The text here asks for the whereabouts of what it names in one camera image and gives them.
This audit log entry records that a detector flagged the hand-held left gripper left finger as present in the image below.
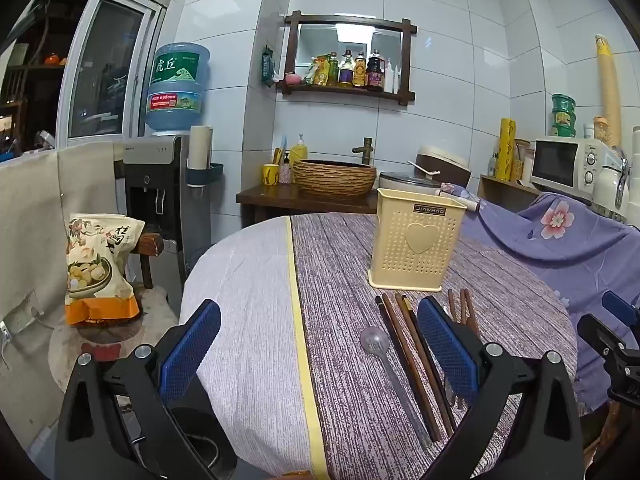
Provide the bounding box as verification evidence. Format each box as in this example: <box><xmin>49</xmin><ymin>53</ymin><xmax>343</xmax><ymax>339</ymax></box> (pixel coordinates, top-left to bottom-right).
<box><xmin>55</xmin><ymin>299</ymin><xmax>222</xmax><ymax>480</ymax></box>

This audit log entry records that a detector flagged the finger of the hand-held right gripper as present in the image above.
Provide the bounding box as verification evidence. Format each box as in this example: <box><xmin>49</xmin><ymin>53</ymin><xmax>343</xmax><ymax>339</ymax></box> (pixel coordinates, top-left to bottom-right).
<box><xmin>602</xmin><ymin>290</ymin><xmax>640</xmax><ymax>327</ymax></box>
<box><xmin>576</xmin><ymin>313</ymin><xmax>640</xmax><ymax>376</ymax></box>

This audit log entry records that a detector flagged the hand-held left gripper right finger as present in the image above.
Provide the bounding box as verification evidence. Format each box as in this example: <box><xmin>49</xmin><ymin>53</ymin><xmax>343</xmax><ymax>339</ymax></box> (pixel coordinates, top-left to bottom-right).
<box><xmin>417</xmin><ymin>296</ymin><xmax>586</xmax><ymax>480</ymax></box>

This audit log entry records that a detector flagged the black gold-banded chopstick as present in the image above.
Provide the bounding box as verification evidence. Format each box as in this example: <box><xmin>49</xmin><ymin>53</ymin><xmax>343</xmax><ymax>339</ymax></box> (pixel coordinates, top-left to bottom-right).
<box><xmin>403</xmin><ymin>296</ymin><xmax>424</xmax><ymax>327</ymax></box>

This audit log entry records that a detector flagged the silver metal spoon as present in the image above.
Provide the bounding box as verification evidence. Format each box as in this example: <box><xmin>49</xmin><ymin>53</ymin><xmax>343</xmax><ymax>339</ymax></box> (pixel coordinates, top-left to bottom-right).
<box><xmin>360</xmin><ymin>326</ymin><xmax>432</xmax><ymax>450</ymax></box>

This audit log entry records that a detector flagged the cream perforated utensil holder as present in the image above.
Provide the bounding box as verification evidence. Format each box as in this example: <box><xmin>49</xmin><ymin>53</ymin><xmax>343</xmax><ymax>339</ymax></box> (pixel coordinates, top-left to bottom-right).
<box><xmin>368</xmin><ymin>188</ymin><xmax>467</xmax><ymax>294</ymax></box>

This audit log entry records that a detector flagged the purple floral cloth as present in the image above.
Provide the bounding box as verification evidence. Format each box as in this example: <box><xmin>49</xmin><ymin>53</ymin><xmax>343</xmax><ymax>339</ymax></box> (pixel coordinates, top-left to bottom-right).
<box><xmin>440</xmin><ymin>182</ymin><xmax>640</xmax><ymax>413</ymax></box>

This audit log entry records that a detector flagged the dark wooden chair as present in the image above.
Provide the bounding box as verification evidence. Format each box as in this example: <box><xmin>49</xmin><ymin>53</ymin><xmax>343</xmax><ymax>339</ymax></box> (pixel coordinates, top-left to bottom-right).
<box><xmin>125</xmin><ymin>230</ymin><xmax>166</xmax><ymax>291</ymax></box>

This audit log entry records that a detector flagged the purple and white tablecloth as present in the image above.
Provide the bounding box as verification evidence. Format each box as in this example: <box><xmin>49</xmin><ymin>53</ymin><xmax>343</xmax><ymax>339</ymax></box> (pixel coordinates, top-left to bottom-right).
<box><xmin>179</xmin><ymin>212</ymin><xmax>579</xmax><ymax>480</ymax></box>

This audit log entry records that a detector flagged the white thermos jug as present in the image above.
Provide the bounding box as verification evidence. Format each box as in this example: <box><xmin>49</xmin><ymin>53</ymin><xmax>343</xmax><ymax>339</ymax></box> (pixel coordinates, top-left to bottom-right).
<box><xmin>592</xmin><ymin>147</ymin><xmax>630</xmax><ymax>222</ymax></box>

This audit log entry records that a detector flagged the yellow orange snack bag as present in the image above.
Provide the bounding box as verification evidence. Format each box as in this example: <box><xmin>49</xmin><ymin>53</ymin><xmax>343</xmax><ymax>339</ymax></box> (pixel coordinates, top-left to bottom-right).
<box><xmin>65</xmin><ymin>212</ymin><xmax>146</xmax><ymax>326</ymax></box>

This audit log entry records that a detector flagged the white microwave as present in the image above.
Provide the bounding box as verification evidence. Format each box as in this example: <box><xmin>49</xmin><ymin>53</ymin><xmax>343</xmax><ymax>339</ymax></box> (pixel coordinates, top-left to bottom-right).
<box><xmin>529</xmin><ymin>136</ymin><xmax>609</xmax><ymax>201</ymax></box>

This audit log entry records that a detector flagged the wooden rack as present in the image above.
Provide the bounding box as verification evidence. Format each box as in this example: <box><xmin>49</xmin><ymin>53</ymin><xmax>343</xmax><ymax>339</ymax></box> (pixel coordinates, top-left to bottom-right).
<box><xmin>477</xmin><ymin>174</ymin><xmax>542</xmax><ymax>207</ymax></box>

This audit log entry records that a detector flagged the white pan with glass lid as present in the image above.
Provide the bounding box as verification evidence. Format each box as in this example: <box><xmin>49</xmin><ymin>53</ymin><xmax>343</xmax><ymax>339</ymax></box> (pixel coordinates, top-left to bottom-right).
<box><xmin>378</xmin><ymin>170</ymin><xmax>481</xmax><ymax>212</ymax></box>

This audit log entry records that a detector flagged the blue-grey cup holder tray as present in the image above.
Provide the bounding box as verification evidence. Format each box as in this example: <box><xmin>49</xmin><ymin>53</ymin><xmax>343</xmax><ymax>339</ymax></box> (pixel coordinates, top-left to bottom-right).
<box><xmin>186</xmin><ymin>162</ymin><xmax>225</xmax><ymax>187</ymax></box>

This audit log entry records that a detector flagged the glass jar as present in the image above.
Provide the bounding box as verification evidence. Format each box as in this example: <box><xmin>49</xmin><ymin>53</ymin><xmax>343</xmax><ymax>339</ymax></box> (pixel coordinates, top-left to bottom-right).
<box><xmin>512</xmin><ymin>138</ymin><xmax>532</xmax><ymax>181</ymax></box>

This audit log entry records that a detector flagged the dark wooden vanity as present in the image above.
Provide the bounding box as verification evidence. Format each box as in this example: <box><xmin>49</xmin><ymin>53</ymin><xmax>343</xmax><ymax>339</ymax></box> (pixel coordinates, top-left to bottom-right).
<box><xmin>236</xmin><ymin>184</ymin><xmax>381</xmax><ymax>229</ymax></box>

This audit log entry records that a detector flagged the grey water dispenser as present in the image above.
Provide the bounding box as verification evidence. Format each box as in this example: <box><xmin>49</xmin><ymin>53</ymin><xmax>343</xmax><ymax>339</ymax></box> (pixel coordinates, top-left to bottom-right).
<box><xmin>122</xmin><ymin>134</ymin><xmax>213</xmax><ymax>273</ymax></box>

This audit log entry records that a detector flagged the brown white rice cooker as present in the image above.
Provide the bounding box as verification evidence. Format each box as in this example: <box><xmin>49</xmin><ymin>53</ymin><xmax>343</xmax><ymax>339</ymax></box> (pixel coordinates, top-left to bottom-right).
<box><xmin>415</xmin><ymin>145</ymin><xmax>472</xmax><ymax>189</ymax></box>

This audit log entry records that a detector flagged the yellow patterned roll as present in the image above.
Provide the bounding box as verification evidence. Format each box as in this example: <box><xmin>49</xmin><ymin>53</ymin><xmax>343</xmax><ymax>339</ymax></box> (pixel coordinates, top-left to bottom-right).
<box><xmin>496</xmin><ymin>117</ymin><xmax>517</xmax><ymax>181</ymax></box>

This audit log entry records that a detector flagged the woven pattern wash basin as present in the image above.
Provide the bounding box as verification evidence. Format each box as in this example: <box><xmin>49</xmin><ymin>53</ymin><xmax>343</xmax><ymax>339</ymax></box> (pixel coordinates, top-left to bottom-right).
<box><xmin>292</xmin><ymin>159</ymin><xmax>378</xmax><ymax>197</ymax></box>

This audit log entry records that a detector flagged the white paper cup stack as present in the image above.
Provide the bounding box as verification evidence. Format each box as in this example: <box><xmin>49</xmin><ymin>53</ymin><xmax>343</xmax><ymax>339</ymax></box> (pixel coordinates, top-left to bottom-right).
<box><xmin>187</xmin><ymin>125</ymin><xmax>215</xmax><ymax>171</ymax></box>

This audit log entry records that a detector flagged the beige cloth cover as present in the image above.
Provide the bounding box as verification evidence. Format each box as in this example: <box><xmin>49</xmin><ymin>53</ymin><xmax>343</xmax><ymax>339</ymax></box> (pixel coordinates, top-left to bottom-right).
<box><xmin>0</xmin><ymin>141</ymin><xmax>127</xmax><ymax>403</ymax></box>

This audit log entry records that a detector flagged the tall yellow paper cup stack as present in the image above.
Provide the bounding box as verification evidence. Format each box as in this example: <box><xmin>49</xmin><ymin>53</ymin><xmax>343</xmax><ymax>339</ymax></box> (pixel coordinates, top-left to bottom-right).
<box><xmin>593</xmin><ymin>34</ymin><xmax>623</xmax><ymax>149</ymax></box>

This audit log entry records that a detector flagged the brass faucet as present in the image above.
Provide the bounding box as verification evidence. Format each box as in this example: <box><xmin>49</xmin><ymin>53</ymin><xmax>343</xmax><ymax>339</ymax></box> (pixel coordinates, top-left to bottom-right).
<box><xmin>352</xmin><ymin>136</ymin><xmax>375</xmax><ymax>166</ymax></box>

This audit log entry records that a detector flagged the yellow soap dispenser bottle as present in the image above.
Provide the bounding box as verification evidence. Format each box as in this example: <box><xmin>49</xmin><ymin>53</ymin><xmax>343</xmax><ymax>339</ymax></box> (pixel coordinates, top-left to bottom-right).
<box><xmin>289</xmin><ymin>133</ymin><xmax>310</xmax><ymax>167</ymax></box>

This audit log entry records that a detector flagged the blue water jug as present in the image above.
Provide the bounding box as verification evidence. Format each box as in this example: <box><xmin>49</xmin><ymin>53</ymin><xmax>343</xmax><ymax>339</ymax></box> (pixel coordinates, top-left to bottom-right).
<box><xmin>145</xmin><ymin>42</ymin><xmax>212</xmax><ymax>137</ymax></box>

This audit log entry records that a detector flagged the dark soy sauce bottle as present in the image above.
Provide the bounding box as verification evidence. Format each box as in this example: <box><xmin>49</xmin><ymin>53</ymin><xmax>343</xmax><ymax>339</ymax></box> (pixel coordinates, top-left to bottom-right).
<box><xmin>366</xmin><ymin>49</ymin><xmax>385</xmax><ymax>89</ymax></box>

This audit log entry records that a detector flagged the white framed window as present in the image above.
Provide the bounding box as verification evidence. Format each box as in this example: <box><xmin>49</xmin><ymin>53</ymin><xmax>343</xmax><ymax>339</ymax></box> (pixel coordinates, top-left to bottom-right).
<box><xmin>56</xmin><ymin>0</ymin><xmax>167</xmax><ymax>142</ymax></box>

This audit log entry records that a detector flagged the yellow green seasoning packet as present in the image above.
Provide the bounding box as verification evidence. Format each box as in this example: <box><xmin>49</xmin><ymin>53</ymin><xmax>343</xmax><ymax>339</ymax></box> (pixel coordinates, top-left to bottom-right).
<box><xmin>304</xmin><ymin>56</ymin><xmax>328</xmax><ymax>86</ymax></box>

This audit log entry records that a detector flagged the dark wooden wall shelf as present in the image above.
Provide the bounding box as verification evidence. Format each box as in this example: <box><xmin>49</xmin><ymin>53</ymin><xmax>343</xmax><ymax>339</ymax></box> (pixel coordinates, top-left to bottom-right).
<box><xmin>276</xmin><ymin>10</ymin><xmax>418</xmax><ymax>107</ymax></box>

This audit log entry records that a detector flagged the green wall hanging pouch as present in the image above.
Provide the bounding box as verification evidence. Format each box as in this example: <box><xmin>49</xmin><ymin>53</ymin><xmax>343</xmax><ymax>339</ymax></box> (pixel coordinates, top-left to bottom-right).
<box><xmin>260</xmin><ymin>45</ymin><xmax>278</xmax><ymax>89</ymax></box>

